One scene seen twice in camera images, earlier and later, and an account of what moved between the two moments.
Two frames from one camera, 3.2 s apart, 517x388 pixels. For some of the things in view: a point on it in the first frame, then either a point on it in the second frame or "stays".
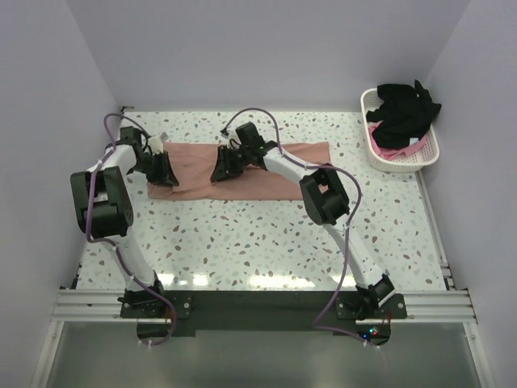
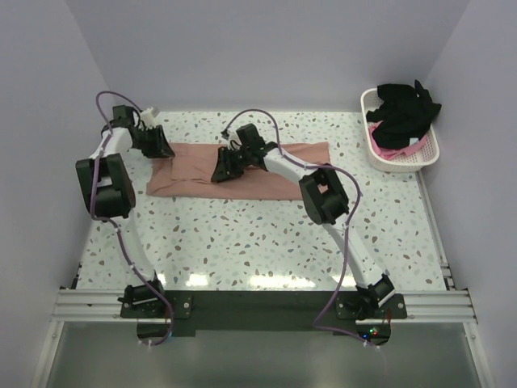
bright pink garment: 390,153 stays
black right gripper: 224,166 stays
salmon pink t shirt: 192,166 stays
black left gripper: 166,175 → 161,148
